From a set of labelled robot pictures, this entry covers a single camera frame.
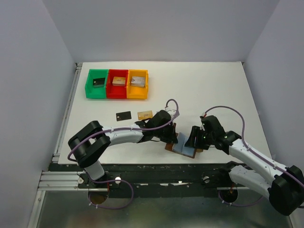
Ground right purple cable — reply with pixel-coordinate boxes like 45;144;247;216
201;105;304;207

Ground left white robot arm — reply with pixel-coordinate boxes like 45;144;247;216
68;109;179;188

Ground gold card stack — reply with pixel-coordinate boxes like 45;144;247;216
112;76;125;86

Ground gold credit card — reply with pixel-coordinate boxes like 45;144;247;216
137;110;153;120

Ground green plastic bin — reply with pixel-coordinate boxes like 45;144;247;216
85;69;109;99

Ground black credit card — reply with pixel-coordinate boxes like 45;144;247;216
116;111;132;122

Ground black card stack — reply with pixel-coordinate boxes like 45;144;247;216
93;77;105;88

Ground silver card stack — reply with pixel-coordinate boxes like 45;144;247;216
130;76;145;88

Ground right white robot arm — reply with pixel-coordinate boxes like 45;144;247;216
185;115;304;216

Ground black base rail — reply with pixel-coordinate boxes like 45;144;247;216
78;163;247;199

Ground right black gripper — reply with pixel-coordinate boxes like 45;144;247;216
184;125;215;150

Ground brown leather card holder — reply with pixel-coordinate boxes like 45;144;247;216
165;133;203;159

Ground red plastic bin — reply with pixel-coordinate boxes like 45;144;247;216
106;69;128;99

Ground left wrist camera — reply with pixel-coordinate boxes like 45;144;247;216
165;107;180;119

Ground orange plastic bin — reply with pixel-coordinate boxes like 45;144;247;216
126;69;149;100

